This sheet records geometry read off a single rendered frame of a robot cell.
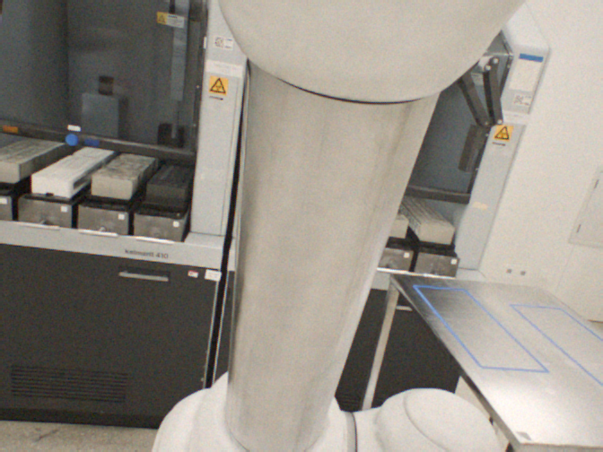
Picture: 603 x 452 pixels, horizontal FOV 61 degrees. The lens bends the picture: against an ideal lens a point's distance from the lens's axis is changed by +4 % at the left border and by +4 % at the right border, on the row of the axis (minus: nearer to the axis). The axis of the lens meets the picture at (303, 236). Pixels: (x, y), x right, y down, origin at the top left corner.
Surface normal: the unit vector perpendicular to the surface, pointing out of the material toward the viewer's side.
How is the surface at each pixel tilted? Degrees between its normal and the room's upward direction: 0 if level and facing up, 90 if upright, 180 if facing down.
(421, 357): 90
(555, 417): 0
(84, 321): 90
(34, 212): 90
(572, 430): 0
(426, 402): 10
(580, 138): 90
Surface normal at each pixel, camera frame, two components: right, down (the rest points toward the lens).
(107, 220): 0.07, 0.35
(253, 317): -0.66, 0.44
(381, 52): 0.06, 0.76
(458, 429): 0.27, -0.91
